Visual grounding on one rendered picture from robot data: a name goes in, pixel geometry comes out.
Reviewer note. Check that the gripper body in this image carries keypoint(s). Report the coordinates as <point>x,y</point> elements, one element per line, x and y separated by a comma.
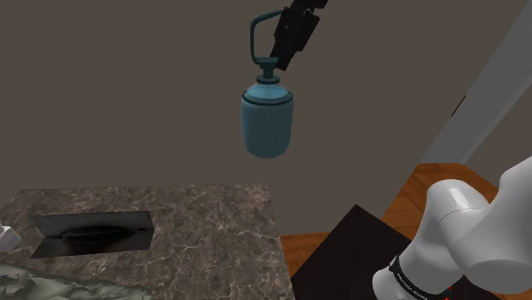
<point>296,31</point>

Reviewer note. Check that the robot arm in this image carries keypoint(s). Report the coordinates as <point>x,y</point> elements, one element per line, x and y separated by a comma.
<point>465,232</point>

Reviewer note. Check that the grey door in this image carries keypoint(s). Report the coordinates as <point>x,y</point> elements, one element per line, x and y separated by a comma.
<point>482,97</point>

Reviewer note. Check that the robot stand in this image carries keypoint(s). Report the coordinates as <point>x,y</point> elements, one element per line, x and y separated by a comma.
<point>345,257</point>

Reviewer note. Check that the black sink basin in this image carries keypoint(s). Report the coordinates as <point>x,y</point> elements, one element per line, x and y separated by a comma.
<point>95,234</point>

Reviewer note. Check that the grey-green crumpled cloth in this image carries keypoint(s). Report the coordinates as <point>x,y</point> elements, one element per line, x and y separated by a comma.
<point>50,286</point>

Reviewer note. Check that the white faucet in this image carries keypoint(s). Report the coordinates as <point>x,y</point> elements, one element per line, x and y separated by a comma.
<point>7,239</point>

